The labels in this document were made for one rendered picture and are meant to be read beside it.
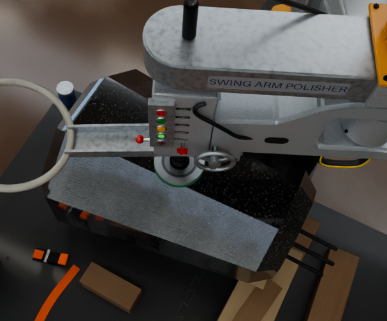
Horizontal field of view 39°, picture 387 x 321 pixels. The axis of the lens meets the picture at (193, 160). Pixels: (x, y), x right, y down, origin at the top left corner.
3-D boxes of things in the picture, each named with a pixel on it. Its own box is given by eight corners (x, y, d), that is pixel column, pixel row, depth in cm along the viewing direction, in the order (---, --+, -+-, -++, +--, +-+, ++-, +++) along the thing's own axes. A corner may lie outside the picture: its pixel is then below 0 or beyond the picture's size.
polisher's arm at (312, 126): (372, 126, 216) (426, 52, 171) (379, 179, 206) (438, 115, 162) (188, 116, 213) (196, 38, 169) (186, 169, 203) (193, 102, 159)
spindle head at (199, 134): (248, 113, 211) (270, 41, 171) (249, 164, 202) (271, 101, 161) (157, 107, 210) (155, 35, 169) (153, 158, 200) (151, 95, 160)
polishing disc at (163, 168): (205, 141, 233) (205, 140, 232) (203, 186, 224) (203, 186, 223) (156, 137, 233) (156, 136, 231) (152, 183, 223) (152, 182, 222)
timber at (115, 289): (81, 286, 286) (78, 281, 275) (94, 266, 291) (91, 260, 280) (131, 314, 281) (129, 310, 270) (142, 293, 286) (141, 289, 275)
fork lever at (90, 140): (242, 120, 213) (242, 113, 209) (242, 164, 205) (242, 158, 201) (72, 122, 220) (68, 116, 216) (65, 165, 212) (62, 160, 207)
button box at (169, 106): (173, 141, 189) (175, 98, 163) (172, 148, 188) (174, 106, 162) (150, 139, 189) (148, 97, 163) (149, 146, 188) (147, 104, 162)
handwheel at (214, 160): (233, 150, 201) (238, 131, 187) (233, 174, 196) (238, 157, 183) (192, 148, 200) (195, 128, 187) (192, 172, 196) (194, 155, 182)
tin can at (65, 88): (67, 109, 331) (64, 97, 319) (56, 99, 333) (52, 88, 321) (80, 99, 334) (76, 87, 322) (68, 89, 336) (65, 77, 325)
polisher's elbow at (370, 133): (334, 103, 197) (351, 72, 180) (385, 100, 199) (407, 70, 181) (345, 149, 189) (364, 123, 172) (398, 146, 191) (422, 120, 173)
